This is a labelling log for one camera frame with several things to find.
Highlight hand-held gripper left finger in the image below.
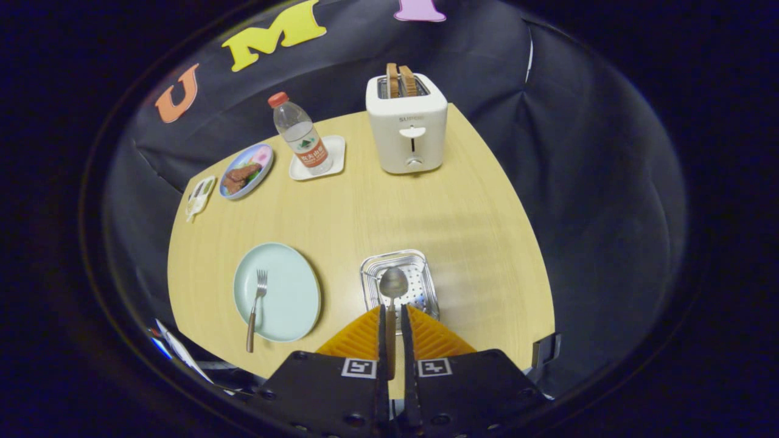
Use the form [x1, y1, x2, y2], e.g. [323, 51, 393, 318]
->
[250, 304, 391, 438]

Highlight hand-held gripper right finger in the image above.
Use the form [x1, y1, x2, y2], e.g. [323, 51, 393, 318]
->
[399, 303, 551, 438]

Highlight metal fork with wooden handle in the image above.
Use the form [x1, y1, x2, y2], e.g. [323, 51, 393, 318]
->
[246, 269, 269, 353]

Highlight metal spoon with wooden handle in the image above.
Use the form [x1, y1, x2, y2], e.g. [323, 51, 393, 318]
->
[379, 266, 410, 383]

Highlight black table clamp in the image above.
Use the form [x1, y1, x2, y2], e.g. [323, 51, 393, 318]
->
[531, 332, 562, 370]

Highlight light green plate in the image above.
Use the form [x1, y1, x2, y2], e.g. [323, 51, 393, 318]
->
[233, 242, 322, 343]

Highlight clear plastic drain basket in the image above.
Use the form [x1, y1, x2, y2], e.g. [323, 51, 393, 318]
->
[359, 249, 441, 332]

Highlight white paper sheets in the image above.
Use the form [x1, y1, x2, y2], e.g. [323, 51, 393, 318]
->
[149, 318, 214, 384]

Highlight brown meat slices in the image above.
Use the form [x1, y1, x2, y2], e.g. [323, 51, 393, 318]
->
[222, 163, 262, 195]

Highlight small white utensil rest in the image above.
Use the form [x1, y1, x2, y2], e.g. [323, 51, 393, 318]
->
[185, 176, 217, 223]

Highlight white square coaster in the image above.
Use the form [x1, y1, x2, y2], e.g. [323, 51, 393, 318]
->
[288, 135, 346, 181]

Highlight blue patterned plate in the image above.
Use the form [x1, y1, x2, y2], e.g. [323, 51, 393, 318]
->
[218, 144, 274, 201]

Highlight white toaster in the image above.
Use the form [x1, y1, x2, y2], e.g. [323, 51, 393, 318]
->
[365, 73, 449, 175]

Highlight clear water bottle red cap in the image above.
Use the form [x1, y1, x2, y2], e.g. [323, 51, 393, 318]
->
[268, 91, 334, 176]

